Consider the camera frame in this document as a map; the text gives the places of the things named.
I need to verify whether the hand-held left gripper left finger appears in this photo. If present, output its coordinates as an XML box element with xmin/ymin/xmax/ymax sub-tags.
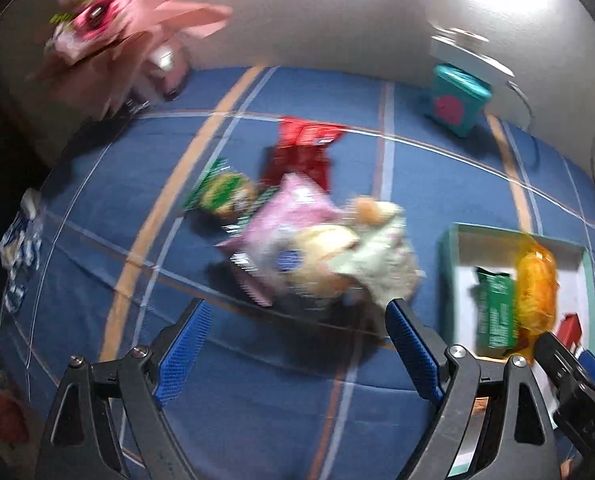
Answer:
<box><xmin>36</xmin><ymin>299</ymin><xmax>213</xmax><ymax>480</ymax></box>

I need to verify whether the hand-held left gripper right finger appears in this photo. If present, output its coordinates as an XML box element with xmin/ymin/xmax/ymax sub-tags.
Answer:
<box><xmin>385</xmin><ymin>298</ymin><xmax>562</xmax><ymax>480</ymax></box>

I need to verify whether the dark red snack packet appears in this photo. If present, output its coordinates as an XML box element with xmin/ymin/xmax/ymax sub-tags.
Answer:
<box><xmin>556</xmin><ymin>311</ymin><xmax>584</xmax><ymax>352</ymax></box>

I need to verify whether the teal cardboard tray box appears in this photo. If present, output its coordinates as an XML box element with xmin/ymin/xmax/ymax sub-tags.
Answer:
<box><xmin>436</xmin><ymin>223</ymin><xmax>595</xmax><ymax>363</ymax></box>

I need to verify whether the green biscuit packet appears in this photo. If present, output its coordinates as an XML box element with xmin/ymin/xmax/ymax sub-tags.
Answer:
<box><xmin>471</xmin><ymin>266</ymin><xmax>521</xmax><ymax>357</ymax></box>

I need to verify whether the pale green white packet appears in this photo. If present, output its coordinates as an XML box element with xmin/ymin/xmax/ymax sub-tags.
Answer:
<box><xmin>345</xmin><ymin>199</ymin><xmax>424</xmax><ymax>307</ymax></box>

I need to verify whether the orange gold snack packet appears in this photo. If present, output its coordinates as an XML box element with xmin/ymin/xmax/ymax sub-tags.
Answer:
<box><xmin>514</xmin><ymin>237</ymin><xmax>559</xmax><ymax>353</ymax></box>

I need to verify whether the clear bread packet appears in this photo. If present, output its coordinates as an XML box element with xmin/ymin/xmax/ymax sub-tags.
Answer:
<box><xmin>276</xmin><ymin>224</ymin><xmax>365</xmax><ymax>303</ymax></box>

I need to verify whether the small cake roll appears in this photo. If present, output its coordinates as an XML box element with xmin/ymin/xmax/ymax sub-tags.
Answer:
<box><xmin>351</xmin><ymin>196</ymin><xmax>385</xmax><ymax>227</ymax></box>

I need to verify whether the pink snack packet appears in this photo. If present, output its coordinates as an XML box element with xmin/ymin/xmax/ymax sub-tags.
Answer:
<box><xmin>216</xmin><ymin>174</ymin><xmax>341</xmax><ymax>307</ymax></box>

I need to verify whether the green-edged clear cracker packet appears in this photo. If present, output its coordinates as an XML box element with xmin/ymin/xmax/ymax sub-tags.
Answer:
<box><xmin>184</xmin><ymin>156</ymin><xmax>259</xmax><ymax>222</ymax></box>

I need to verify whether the small red snack packet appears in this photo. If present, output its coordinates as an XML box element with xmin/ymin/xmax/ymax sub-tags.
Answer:
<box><xmin>262</xmin><ymin>116</ymin><xmax>344</xmax><ymax>188</ymax></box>

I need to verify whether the blue plaid bed sheet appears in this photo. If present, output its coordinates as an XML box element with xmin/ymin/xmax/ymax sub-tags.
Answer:
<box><xmin>0</xmin><ymin>65</ymin><xmax>595</xmax><ymax>480</ymax></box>

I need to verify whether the crumpled blue white wrapper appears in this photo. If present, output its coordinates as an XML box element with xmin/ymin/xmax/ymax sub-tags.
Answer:
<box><xmin>0</xmin><ymin>187</ymin><xmax>47</xmax><ymax>317</ymax></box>

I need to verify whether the teal box with pink print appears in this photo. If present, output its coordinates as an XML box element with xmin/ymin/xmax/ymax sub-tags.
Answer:
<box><xmin>429</xmin><ymin>64</ymin><xmax>493</xmax><ymax>138</ymax></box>

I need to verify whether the glass vase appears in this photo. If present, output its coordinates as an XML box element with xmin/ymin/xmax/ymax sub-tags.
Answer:
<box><xmin>128</xmin><ymin>44</ymin><xmax>192</xmax><ymax>112</ymax></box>

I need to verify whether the white power strip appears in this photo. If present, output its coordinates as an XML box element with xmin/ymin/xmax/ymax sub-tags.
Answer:
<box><xmin>429</xmin><ymin>35</ymin><xmax>517</xmax><ymax>82</ymax></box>

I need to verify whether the white gooseneck lamp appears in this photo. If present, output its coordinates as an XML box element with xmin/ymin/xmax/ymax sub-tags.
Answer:
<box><xmin>426</xmin><ymin>21</ymin><xmax>491</xmax><ymax>47</ymax></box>

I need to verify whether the pink flower bouquet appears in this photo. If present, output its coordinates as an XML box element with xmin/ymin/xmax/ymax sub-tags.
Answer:
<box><xmin>28</xmin><ymin>0</ymin><xmax>234</xmax><ymax>122</ymax></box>

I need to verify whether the white power cable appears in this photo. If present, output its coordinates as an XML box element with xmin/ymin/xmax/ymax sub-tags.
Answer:
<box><xmin>506</xmin><ymin>79</ymin><xmax>542</xmax><ymax>167</ymax></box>

